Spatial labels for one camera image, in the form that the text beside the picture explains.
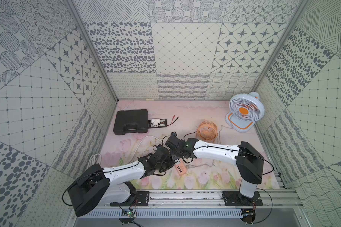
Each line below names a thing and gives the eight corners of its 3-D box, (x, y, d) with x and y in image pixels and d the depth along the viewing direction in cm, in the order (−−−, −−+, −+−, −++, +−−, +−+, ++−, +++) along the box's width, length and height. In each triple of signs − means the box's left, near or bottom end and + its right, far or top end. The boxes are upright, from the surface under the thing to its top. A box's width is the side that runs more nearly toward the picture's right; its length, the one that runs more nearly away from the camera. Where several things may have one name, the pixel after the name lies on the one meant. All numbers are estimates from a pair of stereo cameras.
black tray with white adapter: (148, 128, 104) (147, 124, 101) (148, 122, 108) (148, 118, 105) (166, 128, 104) (166, 124, 101) (167, 122, 108) (166, 118, 105)
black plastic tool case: (113, 134, 101) (110, 130, 96) (120, 113, 113) (118, 109, 109) (147, 134, 101) (145, 130, 96) (150, 114, 113) (149, 109, 109)
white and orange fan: (227, 134, 102) (242, 108, 80) (222, 115, 113) (234, 88, 91) (250, 134, 102) (271, 108, 80) (243, 115, 113) (259, 88, 91)
